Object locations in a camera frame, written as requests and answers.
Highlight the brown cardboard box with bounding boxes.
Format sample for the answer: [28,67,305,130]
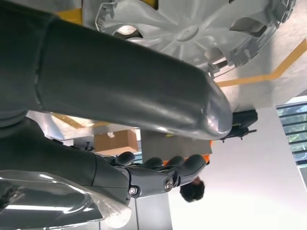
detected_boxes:
[94,129,139,156]

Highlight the clear plastic hand cover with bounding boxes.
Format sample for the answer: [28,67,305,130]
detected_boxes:
[0,170,133,230]

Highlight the person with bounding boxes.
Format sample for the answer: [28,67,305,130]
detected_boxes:
[163,139,213,204]

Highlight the black device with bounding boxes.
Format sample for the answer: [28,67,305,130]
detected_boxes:
[221,109,258,143]

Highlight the window blinds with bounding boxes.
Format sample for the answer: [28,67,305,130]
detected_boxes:
[275,101,307,166]

